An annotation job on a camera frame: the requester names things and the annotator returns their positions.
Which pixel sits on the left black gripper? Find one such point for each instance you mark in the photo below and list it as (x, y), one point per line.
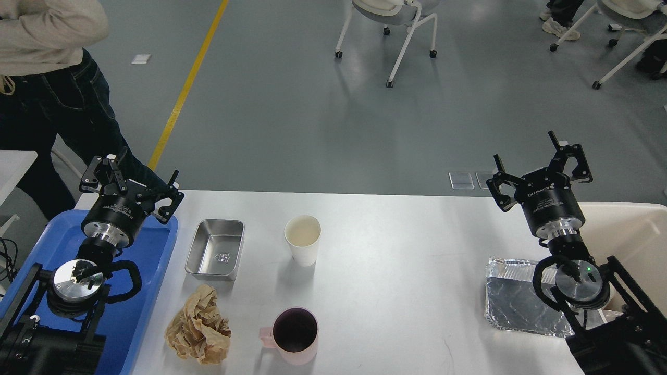
(118, 214)

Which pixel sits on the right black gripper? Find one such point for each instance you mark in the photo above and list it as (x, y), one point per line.
(548, 202)

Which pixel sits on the stainless steel rectangular container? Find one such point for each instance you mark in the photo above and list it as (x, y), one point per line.
(215, 252)

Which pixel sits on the aluminium foil tray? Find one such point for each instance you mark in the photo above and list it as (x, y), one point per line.
(511, 301)

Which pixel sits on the pink mug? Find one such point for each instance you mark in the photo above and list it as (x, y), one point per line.
(294, 333)

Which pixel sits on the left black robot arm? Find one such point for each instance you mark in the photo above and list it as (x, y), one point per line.
(51, 323)

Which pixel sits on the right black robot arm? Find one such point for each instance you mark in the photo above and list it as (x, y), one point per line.
(617, 329)

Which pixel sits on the floor outlet cover right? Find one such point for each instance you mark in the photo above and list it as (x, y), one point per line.
(482, 179)

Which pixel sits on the floor outlet cover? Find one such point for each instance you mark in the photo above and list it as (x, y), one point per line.
(461, 181)
(482, 179)

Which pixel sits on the floor outlet cover left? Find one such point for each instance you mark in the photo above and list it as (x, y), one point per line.
(461, 181)

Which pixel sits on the beige plastic bin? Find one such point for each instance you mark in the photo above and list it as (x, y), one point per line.
(635, 234)

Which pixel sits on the white floor label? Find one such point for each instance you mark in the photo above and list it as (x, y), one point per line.
(141, 58)

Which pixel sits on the person in dark jeans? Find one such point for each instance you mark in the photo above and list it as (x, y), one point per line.
(52, 87)

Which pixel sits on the crumpled brown paper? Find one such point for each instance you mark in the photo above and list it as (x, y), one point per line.
(198, 330)

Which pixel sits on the seated person's feet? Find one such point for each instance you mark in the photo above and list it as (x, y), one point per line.
(558, 16)

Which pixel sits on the white paper cup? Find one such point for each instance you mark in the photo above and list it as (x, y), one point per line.
(302, 234)

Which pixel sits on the white chair right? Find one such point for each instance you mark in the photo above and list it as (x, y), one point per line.
(624, 16)

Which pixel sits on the white chair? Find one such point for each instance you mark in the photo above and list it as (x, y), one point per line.
(412, 14)
(624, 16)

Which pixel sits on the white chair centre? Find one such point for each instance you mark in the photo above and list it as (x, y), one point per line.
(412, 14)

